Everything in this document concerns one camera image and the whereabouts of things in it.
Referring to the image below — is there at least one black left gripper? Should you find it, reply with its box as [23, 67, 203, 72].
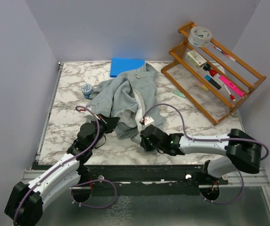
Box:
[89, 113, 119, 150]

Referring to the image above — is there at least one grey zip-up jacket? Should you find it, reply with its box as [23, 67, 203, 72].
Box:
[86, 63, 166, 144]

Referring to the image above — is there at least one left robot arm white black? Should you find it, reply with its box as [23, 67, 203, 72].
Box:
[4, 114, 119, 226]

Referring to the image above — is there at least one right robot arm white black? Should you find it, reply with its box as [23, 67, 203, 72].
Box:
[140, 125, 262, 184]

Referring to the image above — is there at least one blue patterned round container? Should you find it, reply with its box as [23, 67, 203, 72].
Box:
[81, 83, 93, 99]

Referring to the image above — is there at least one mint green eraser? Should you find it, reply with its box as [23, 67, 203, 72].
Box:
[173, 90, 186, 98]

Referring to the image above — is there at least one blue paper sheet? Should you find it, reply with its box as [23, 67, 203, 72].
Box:
[110, 58, 145, 78]

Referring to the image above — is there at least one blue black highlighter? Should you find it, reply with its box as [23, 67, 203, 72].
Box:
[205, 75, 222, 90]

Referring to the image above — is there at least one wooden two-tier rack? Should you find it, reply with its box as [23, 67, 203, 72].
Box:
[161, 22, 266, 125]

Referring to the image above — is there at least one red white marker pen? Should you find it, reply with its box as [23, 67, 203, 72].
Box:
[223, 84, 236, 102]

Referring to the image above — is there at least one white green small box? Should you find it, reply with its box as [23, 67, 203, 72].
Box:
[186, 50, 207, 69]

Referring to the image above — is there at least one pink highlighter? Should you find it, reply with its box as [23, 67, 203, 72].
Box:
[219, 75, 245, 97]

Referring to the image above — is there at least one red pen on top shelf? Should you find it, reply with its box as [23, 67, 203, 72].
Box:
[212, 45, 236, 62]

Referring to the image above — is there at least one clear tape roll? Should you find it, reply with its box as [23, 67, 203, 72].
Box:
[188, 26, 213, 48]

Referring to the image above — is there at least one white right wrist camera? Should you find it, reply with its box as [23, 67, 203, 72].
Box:
[140, 116, 154, 127]

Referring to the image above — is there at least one aluminium frame rail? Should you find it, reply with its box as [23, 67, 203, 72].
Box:
[10, 167, 270, 226]

